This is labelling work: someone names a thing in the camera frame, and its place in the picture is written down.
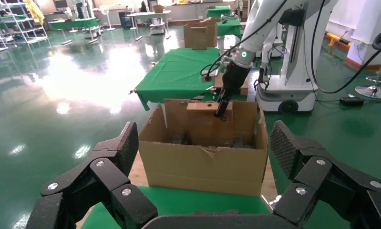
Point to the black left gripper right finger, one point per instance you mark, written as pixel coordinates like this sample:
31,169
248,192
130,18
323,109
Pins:
319,177

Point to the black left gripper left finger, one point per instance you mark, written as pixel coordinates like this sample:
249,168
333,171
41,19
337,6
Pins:
108,177

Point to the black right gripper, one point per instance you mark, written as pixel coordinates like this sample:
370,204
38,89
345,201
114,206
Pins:
234,79

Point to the small brown cardboard box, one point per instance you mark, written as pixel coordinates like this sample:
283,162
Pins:
203,126

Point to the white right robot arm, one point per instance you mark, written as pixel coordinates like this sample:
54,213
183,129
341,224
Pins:
259,28

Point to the flat brown cardboard box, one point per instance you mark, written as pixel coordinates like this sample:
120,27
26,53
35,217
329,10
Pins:
244,88

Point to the black foam carton insert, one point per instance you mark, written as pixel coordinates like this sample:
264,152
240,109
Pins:
177,138

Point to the large open cardboard carton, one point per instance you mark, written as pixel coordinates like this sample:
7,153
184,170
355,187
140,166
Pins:
209,170

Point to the tall background cardboard carton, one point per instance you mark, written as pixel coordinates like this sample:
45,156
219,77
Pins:
209,34

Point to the green table beside carton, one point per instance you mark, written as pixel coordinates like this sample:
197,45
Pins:
229,27

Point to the small distant cardboard box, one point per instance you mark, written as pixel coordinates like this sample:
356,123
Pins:
158,8

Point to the idle robot black gripper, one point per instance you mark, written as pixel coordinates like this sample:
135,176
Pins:
261,80

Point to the green cloth covered table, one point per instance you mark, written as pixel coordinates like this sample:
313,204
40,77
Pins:
177,72

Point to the white idle wheeled robot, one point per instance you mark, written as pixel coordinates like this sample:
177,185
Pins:
291,91

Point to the black power adapter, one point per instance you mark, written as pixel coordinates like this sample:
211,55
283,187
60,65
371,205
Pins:
351,101

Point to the green work table cloth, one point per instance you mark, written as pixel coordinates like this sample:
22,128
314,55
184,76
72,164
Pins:
193,202

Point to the small green background table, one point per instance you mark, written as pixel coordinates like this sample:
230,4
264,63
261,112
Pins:
218,10

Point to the white low cart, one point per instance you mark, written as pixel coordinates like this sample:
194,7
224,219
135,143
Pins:
157,28

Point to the white background table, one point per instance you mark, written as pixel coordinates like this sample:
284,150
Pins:
149,13

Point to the yellow floor barrier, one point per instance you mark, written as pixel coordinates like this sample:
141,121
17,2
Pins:
332,38

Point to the black cabinet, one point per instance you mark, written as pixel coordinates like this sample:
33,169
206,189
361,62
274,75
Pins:
124,20

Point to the long green background table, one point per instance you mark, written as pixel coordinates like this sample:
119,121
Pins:
73,23

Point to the yellow hanging garment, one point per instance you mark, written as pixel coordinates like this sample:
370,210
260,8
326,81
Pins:
35,11

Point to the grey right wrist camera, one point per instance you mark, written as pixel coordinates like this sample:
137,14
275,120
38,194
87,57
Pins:
207,75

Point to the white pedestal fan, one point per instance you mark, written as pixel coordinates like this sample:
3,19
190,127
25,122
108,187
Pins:
104,9

